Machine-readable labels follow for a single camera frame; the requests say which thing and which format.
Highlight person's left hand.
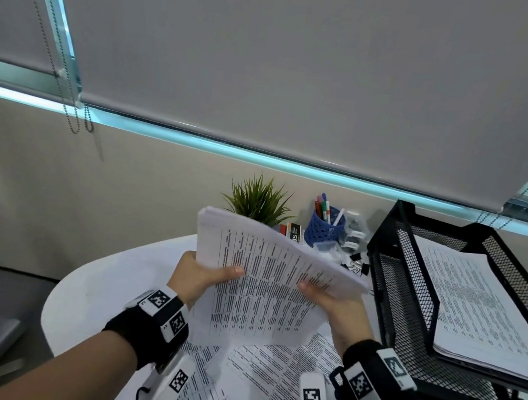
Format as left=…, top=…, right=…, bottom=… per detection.
left=164, top=248, right=247, bottom=317

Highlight person's right hand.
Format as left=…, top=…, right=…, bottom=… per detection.
left=288, top=280, right=382, bottom=363

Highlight black mesh paper tray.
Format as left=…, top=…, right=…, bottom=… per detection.
left=345, top=195, right=528, bottom=400

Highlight pile of papers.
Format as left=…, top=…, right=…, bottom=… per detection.
left=167, top=312, right=392, bottom=400

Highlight person's left forearm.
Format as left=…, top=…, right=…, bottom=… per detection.
left=0, top=314, right=143, bottom=400

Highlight cluster of black binder clips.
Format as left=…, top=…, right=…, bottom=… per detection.
left=339, top=250, right=374, bottom=278

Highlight clear plastic lidded box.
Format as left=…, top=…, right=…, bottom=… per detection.
left=312, top=237, right=347, bottom=263

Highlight black right wristband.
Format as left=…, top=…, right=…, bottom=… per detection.
left=326, top=334, right=434, bottom=400

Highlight white tape dispenser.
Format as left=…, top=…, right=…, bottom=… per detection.
left=339, top=209, right=373, bottom=254

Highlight blue pen holder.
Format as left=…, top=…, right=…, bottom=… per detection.
left=303, top=203, right=348, bottom=252

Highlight white table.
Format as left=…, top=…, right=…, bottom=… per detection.
left=29, top=215, right=528, bottom=400

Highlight potted green plant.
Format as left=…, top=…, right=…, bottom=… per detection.
left=218, top=169, right=302, bottom=232

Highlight white box with dark label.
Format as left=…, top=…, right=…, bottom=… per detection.
left=285, top=221, right=307, bottom=243

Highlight glass window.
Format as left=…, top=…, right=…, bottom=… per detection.
left=0, top=0, right=528, bottom=243

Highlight wide grey roller blind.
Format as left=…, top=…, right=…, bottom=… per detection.
left=16, top=0, right=528, bottom=218

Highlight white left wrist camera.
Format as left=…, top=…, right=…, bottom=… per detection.
left=137, top=349, right=199, bottom=400

